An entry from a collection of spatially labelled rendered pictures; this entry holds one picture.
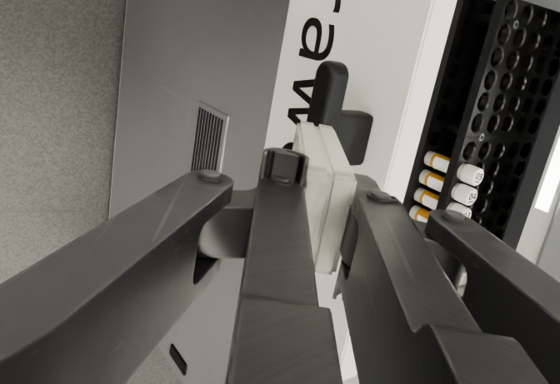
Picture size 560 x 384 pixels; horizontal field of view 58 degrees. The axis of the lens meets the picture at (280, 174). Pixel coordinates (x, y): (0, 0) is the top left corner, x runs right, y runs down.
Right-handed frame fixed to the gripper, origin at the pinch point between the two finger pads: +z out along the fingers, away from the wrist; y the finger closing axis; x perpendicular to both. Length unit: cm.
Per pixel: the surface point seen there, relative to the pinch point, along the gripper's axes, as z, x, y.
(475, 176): 14.9, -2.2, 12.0
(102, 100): 92, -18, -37
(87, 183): 91, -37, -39
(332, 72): 7.0, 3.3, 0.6
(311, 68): 13.8, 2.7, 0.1
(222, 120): 51, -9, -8
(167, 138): 65, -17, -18
